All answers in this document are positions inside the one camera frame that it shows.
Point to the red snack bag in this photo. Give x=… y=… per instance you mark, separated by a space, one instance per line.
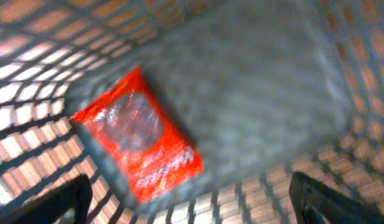
x=130 y=124

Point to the grey plastic mesh basket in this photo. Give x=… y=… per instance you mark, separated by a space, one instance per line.
x=263 y=88

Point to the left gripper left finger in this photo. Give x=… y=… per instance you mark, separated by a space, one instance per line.
x=74 y=195

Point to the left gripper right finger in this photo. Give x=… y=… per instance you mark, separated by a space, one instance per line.
x=314 y=202

